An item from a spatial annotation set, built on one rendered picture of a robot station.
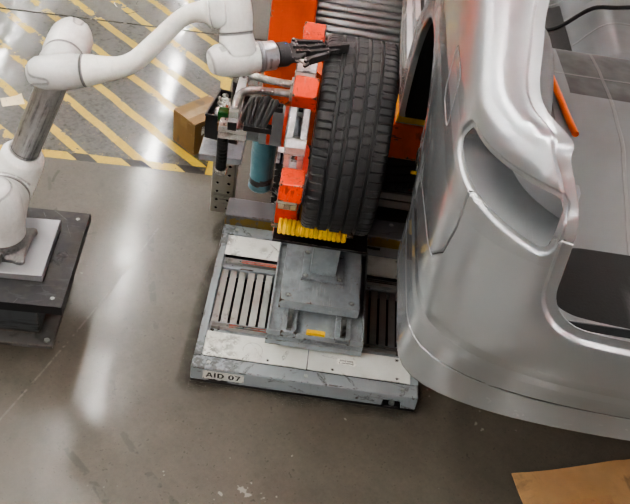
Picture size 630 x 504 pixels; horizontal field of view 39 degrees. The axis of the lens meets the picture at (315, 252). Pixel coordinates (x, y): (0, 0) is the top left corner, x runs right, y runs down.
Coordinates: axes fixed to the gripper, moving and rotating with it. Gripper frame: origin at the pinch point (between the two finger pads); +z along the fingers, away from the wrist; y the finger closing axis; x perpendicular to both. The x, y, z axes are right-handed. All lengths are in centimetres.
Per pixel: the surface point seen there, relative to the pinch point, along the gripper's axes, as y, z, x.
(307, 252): -1, 2, -96
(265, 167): -14, -14, -59
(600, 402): 131, 20, -14
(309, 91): 14.0, -14.0, -4.1
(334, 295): 22, 4, -96
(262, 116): 7.3, -25.6, -17.1
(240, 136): 5.3, -31.6, -25.8
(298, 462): 76, -27, -113
